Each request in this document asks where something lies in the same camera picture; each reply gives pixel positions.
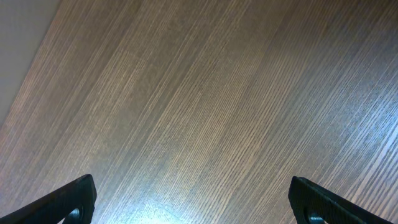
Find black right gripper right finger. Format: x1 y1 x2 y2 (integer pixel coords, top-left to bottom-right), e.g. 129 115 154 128
288 176 392 224

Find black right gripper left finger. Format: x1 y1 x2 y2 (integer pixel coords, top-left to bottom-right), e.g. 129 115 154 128
1 174 97 224

